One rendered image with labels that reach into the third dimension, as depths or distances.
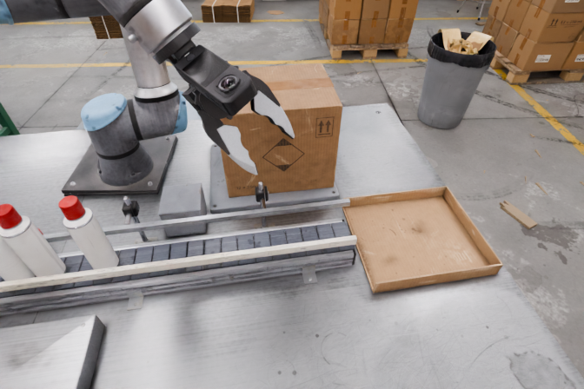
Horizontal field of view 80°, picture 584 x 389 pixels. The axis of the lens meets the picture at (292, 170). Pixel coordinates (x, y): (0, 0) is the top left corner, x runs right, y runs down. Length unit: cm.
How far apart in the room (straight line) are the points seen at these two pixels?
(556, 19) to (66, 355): 375
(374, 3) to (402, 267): 319
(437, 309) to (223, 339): 45
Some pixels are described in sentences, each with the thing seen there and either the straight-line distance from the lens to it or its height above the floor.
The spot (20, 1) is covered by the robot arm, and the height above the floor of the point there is 142.
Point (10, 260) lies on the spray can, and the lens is 90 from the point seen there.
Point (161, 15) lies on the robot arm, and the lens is 47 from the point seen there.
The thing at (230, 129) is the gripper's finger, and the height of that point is 127.
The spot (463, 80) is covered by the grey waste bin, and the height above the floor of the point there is 43.
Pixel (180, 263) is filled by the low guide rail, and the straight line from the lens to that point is 80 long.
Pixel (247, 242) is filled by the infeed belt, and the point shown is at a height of 88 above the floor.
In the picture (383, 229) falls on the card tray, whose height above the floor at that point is 83.
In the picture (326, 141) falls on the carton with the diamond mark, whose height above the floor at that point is 102.
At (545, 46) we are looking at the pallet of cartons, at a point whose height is 37.
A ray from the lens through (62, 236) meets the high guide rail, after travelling 88.
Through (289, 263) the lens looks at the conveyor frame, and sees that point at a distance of 80.
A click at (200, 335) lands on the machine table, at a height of 83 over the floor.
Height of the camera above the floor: 155
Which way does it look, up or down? 41 degrees down
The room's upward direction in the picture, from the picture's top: straight up
